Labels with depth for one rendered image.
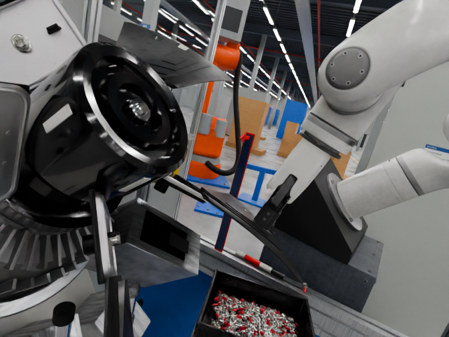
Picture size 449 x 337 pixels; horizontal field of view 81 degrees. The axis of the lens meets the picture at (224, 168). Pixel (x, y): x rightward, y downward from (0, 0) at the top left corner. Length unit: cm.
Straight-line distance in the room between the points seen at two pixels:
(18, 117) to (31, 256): 14
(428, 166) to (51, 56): 78
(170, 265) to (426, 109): 192
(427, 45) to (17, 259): 45
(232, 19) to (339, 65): 397
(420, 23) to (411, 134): 176
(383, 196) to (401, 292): 158
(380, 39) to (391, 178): 53
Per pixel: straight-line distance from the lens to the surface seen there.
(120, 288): 21
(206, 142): 412
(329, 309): 73
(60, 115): 21
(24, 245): 33
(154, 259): 41
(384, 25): 35
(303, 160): 40
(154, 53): 48
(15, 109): 23
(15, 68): 30
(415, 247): 224
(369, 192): 83
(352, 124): 41
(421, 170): 82
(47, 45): 29
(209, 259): 77
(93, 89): 22
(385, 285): 233
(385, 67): 34
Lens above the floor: 124
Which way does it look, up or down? 13 degrees down
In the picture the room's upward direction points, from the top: 15 degrees clockwise
